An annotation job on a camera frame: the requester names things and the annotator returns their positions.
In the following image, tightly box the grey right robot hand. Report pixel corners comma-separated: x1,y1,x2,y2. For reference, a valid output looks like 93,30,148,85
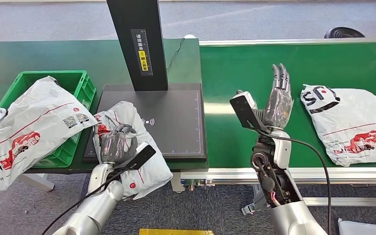
255,63,294,130

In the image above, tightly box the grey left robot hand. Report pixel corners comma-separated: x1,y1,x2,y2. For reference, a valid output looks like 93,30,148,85
97,124,139,165

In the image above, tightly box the small white courier bag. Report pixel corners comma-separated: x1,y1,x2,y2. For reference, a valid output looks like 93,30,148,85
92,101,173,200

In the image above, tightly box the green conveyor belt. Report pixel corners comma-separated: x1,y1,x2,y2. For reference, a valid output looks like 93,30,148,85
199,40,376,169

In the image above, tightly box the green plastic crate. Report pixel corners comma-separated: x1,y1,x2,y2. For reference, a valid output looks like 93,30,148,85
0,70,97,168

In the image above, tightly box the white table leg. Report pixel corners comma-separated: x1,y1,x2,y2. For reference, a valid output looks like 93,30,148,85
16,174,56,192
170,172,186,194

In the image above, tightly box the white courier bag black logo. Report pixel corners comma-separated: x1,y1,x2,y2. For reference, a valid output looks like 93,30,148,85
300,84,376,167

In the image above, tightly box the large white courier bag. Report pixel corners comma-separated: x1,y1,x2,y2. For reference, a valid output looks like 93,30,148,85
0,76,98,197

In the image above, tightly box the black ribbed round disc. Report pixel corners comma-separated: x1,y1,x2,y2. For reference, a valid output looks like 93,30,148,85
324,26,366,39

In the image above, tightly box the yellow floor tape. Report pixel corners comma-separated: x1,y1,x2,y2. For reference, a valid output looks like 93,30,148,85
139,228,215,235

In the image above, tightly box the green table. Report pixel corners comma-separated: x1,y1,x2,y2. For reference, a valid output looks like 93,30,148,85
0,38,208,174

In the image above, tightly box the black scanner column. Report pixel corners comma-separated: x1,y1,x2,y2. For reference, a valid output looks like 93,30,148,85
106,0,169,92

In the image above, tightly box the flat white courier bag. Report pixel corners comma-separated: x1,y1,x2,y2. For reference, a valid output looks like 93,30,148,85
337,218,376,235

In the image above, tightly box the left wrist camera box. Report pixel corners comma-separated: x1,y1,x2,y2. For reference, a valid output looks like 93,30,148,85
123,142,157,171

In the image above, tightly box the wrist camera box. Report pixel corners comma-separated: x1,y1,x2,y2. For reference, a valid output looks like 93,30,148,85
123,142,157,171
229,91,270,133

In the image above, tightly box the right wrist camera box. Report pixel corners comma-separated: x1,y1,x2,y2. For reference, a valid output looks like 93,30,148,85
229,91,270,133

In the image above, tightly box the black scanner base plate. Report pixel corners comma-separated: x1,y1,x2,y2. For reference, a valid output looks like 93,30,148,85
82,83,207,163

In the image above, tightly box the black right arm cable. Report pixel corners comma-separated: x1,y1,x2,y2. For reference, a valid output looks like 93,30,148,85
258,129,332,235

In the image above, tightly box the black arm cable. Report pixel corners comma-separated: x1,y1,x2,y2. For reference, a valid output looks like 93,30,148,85
40,168,134,235
258,129,332,235

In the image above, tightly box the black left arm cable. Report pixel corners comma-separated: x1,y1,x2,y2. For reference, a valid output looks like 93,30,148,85
40,168,134,235

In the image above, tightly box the aluminium conveyor frame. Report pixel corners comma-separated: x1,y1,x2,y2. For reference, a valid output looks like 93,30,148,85
179,36,376,208

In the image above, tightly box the metal conveyor foot bracket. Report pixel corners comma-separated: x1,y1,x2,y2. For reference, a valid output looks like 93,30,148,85
241,185,272,215

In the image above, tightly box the thin black scanner cable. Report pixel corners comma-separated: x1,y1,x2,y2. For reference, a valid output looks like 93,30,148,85
166,37,186,72

